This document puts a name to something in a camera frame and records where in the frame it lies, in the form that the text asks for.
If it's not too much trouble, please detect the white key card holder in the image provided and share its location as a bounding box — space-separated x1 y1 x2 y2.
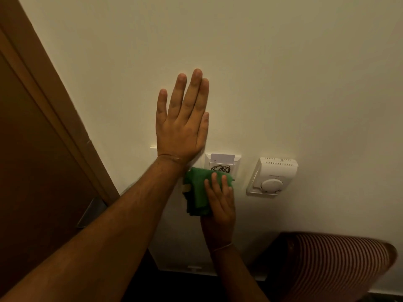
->
204 153 242 180

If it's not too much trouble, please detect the metal door handle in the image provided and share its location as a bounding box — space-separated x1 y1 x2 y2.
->
76 196 108 229

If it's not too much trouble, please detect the white key card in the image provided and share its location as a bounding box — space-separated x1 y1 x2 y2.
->
210 154 235 164

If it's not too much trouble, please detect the striped upholstered chair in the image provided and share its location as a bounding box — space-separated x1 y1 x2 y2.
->
268 232 398 302

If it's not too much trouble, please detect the white dial thermostat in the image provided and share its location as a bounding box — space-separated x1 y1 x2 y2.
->
246 157 298 197

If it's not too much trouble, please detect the brown wooden door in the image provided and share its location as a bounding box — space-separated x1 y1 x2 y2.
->
0 48 99 297

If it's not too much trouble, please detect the brown wooden door frame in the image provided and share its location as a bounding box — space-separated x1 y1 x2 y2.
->
0 0 120 205

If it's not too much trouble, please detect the person's left forearm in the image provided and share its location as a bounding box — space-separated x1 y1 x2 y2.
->
0 155 189 302

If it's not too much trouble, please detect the person's left hand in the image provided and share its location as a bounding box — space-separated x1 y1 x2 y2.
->
156 69 210 164

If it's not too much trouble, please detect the person's right forearm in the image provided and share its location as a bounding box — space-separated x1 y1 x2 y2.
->
211 245 270 302

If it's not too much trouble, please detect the person's right hand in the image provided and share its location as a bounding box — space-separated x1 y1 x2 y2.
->
200 172 237 251

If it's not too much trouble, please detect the green cleaning cloth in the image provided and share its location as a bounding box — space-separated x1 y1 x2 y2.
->
182 167 235 217

